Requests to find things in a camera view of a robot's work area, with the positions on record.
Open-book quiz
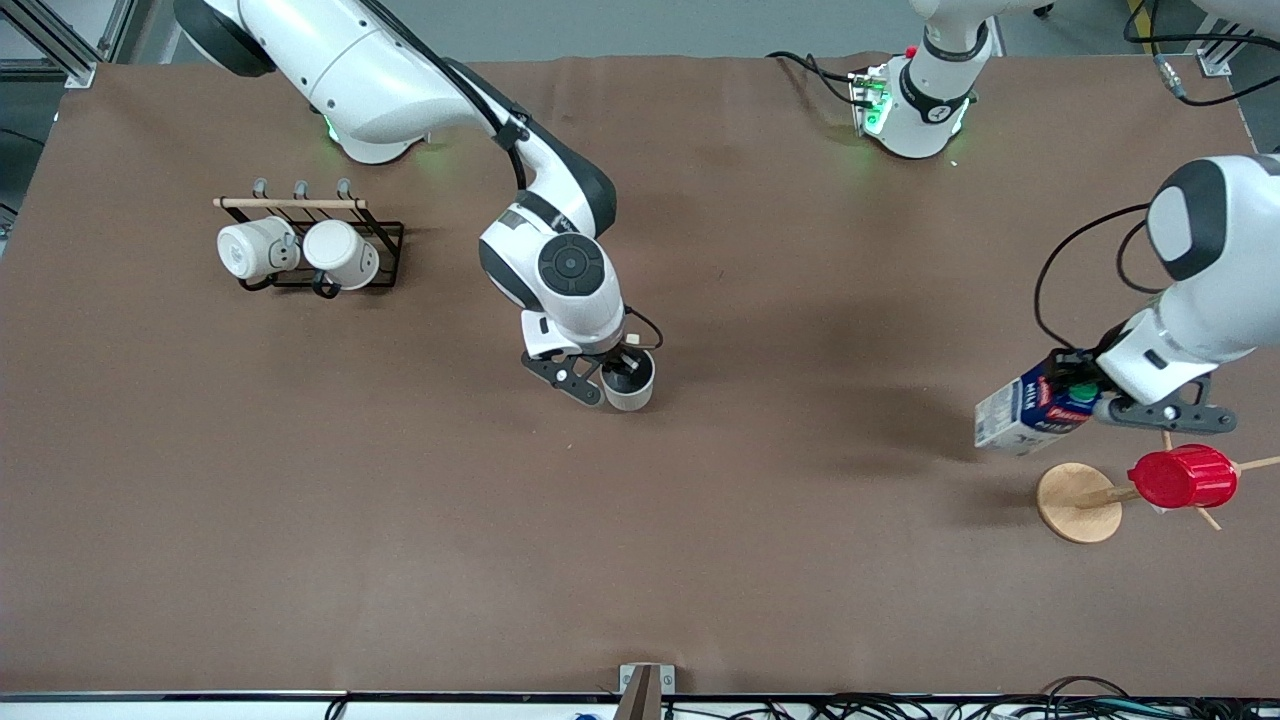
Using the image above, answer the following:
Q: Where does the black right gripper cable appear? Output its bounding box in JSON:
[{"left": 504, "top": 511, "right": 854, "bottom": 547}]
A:
[{"left": 622, "top": 308, "right": 664, "bottom": 353}]

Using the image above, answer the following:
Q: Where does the aluminium frame profile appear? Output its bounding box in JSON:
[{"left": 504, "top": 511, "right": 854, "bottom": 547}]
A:
[
  {"left": 1190, "top": 0, "right": 1263, "bottom": 78},
  {"left": 0, "top": 0, "right": 136, "bottom": 89}
]

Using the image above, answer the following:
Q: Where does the black cable with metal plug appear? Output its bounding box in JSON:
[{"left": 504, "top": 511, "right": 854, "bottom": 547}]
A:
[{"left": 1123, "top": 0, "right": 1280, "bottom": 108}]

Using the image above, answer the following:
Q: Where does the black wire mug rack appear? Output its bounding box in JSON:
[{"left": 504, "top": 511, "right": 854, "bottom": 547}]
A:
[{"left": 213, "top": 178, "right": 405, "bottom": 299}]

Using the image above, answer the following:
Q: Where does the blue white milk carton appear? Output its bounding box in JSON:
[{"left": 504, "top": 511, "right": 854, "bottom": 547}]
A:
[{"left": 974, "top": 365, "right": 1103, "bottom": 457}]

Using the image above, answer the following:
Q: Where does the long black left arm cable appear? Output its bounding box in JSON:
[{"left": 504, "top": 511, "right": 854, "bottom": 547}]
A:
[{"left": 1034, "top": 203, "right": 1151, "bottom": 353}]

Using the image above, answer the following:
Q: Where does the wooden mug tree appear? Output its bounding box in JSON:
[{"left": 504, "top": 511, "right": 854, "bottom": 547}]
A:
[{"left": 1036, "top": 428, "right": 1280, "bottom": 545}]

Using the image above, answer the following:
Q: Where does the green lit circuit board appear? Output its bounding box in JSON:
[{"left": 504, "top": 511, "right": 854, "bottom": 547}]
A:
[{"left": 848, "top": 66, "right": 893, "bottom": 137}]

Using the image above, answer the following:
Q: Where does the red plastic cup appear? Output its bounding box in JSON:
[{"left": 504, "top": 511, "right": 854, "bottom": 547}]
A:
[{"left": 1128, "top": 445, "right": 1239, "bottom": 510}]

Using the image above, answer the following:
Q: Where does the beige cup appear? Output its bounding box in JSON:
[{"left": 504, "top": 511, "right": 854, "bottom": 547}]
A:
[{"left": 600, "top": 347, "right": 657, "bottom": 412}]

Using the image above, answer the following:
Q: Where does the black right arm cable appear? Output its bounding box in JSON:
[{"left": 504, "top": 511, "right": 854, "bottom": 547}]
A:
[{"left": 355, "top": 0, "right": 531, "bottom": 191}]

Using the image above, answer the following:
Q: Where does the short black left arm cable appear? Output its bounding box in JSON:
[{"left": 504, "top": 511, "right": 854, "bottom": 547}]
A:
[{"left": 1116, "top": 220, "right": 1166, "bottom": 297}]

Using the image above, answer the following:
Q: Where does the white ceramic mug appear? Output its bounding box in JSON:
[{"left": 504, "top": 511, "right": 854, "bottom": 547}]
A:
[
  {"left": 302, "top": 219, "right": 381, "bottom": 299},
  {"left": 217, "top": 216, "right": 301, "bottom": 283}
]

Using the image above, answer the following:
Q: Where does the black circuit board cable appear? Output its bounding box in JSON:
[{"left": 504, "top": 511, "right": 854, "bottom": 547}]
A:
[{"left": 767, "top": 50, "right": 863, "bottom": 106}]

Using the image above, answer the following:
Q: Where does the black cable bundle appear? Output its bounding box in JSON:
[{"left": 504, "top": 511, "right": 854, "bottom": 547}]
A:
[{"left": 800, "top": 677, "right": 1280, "bottom": 720}]

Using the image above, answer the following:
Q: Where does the metal table edge bracket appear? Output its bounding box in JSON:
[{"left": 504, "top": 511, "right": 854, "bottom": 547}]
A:
[{"left": 618, "top": 663, "right": 676, "bottom": 720}]

